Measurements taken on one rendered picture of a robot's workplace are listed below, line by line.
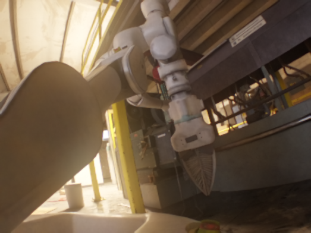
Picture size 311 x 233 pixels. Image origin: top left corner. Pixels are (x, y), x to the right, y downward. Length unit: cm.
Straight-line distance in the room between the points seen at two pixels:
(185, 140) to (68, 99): 26
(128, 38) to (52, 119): 76
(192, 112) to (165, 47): 16
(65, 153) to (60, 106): 6
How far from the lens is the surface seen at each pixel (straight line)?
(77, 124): 23
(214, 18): 230
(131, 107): 253
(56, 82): 23
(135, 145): 195
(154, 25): 46
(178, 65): 39
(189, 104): 38
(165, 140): 168
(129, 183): 148
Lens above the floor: 46
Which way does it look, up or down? 16 degrees up
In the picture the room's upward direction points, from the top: 12 degrees counter-clockwise
